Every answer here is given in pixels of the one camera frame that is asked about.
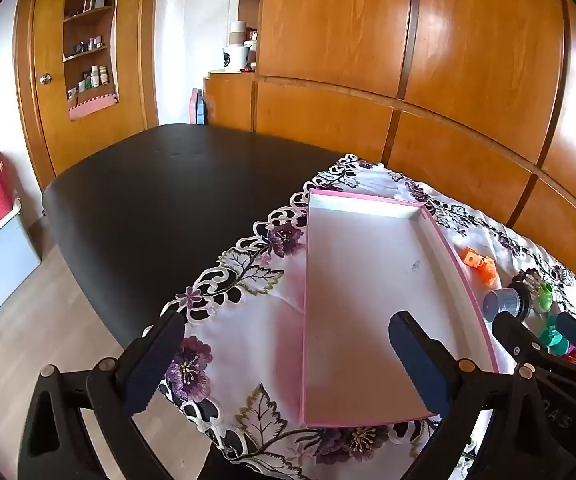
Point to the white embroidered floral tablecloth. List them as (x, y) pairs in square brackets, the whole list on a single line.
[(278, 340)]

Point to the large wooden wardrobe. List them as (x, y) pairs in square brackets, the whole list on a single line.
[(328, 25)]

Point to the green plastic toy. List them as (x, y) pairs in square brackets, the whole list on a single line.
[(545, 297)]

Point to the black padded massage table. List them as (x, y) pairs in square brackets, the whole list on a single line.
[(168, 200)]

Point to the orange toy block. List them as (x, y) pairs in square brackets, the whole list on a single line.
[(478, 265)]

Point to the pink and blue foam mats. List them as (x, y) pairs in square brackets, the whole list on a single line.
[(198, 106)]

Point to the teal plastic toy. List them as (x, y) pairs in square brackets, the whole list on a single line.
[(555, 340)]

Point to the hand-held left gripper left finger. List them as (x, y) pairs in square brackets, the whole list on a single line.
[(149, 360)]

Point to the group of small bottles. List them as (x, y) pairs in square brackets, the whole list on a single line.
[(95, 76)]

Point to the group of small jars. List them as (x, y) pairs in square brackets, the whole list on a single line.
[(90, 45)]

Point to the glossy red plastic toy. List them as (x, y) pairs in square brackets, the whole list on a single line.
[(575, 357)]

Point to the round metal door knob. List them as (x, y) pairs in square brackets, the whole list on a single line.
[(44, 78)]

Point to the pink shallow box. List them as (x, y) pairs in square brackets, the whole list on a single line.
[(368, 285)]

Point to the white picture frame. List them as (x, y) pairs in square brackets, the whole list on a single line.
[(88, 4)]

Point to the small wooden side cabinet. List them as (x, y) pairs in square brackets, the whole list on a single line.
[(228, 102)]

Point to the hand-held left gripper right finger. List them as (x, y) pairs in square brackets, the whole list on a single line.
[(418, 360)]

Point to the pink foam strip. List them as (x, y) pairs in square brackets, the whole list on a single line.
[(93, 106)]

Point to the wooden door with shelf niche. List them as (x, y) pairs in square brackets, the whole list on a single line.
[(53, 125)]

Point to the white paper roll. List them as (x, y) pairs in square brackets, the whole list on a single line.
[(238, 27)]

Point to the white jug on cabinet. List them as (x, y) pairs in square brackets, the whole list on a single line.
[(235, 57)]

